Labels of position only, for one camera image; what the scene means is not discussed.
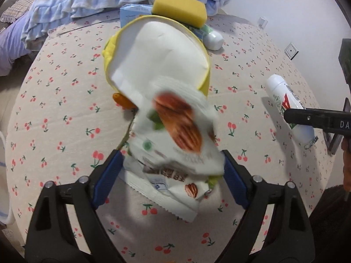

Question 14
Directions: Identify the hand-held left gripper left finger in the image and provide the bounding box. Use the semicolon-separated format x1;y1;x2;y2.
25;149;127;263

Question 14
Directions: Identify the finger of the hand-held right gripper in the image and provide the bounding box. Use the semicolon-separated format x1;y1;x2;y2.
283;108;351;135

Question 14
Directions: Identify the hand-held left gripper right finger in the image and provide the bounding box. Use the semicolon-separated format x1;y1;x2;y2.
219;149;316;263

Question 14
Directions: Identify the white plastic bottle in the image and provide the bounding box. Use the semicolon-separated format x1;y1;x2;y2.
265;74;319;150

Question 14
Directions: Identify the white almond print snack packet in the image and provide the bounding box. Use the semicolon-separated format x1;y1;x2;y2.
123;77;227;224

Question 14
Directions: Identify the white plastic bin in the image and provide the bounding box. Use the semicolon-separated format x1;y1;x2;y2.
0;130;13;226

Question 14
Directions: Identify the yellow paper bowl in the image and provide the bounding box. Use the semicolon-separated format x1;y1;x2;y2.
102;15;213;108

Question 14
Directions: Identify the yellow sponge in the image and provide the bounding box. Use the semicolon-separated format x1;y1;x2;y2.
152;0;207;28

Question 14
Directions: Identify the small orange object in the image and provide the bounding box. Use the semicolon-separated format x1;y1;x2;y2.
112;92;136;109

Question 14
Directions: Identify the cherry print bed sheet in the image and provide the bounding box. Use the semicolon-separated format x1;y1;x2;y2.
5;14;333;263

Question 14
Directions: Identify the dark cloth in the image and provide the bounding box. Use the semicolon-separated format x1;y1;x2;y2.
308;185;351;263

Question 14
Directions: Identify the white and green tube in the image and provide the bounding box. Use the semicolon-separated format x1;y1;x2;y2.
189;23;224;50

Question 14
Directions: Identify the purple bed sheet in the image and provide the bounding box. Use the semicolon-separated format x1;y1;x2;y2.
0;14;36;77

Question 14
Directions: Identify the light blue carton box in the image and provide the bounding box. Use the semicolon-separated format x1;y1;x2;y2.
120;4;154;29

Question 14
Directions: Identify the plaid pillow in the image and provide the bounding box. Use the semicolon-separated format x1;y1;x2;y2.
0;0;41;22

